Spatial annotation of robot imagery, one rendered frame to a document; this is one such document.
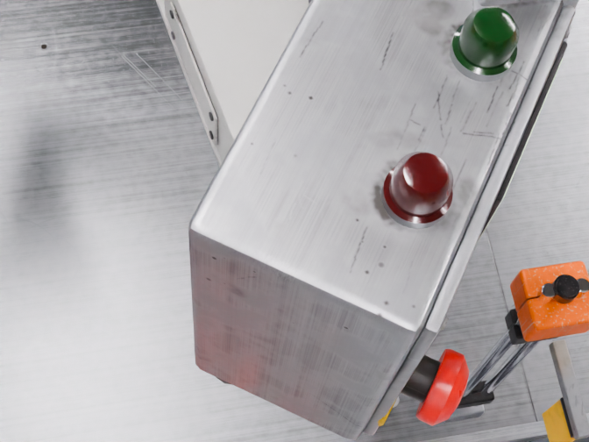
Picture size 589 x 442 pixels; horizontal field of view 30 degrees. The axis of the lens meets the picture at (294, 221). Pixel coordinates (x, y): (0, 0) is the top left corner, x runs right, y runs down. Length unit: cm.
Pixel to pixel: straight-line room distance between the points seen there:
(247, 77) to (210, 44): 5
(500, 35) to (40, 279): 74
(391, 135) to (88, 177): 73
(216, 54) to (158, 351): 29
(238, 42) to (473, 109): 64
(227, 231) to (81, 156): 75
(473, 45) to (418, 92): 3
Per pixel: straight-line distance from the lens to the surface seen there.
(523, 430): 94
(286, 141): 42
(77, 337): 107
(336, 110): 43
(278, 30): 107
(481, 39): 43
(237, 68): 104
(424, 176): 39
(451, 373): 53
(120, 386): 105
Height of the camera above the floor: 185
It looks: 67 degrees down
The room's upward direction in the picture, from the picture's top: 10 degrees clockwise
